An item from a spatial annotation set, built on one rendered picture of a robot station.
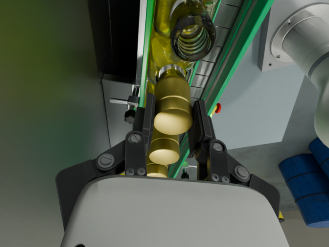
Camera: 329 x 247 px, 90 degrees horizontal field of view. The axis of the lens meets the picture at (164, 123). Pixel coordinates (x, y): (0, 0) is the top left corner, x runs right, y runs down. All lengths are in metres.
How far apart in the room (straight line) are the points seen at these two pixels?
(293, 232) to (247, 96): 6.40
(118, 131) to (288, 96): 0.86
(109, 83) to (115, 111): 0.11
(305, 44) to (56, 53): 0.64
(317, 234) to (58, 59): 7.29
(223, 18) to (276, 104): 0.76
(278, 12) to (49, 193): 0.73
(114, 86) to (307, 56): 0.56
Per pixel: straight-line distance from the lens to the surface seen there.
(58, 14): 0.22
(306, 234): 7.22
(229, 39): 0.40
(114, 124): 0.60
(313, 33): 0.70
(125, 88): 0.48
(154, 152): 0.17
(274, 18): 0.73
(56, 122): 0.22
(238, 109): 1.02
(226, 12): 0.40
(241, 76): 0.87
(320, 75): 0.61
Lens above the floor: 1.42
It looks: 41 degrees down
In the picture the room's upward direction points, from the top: 179 degrees counter-clockwise
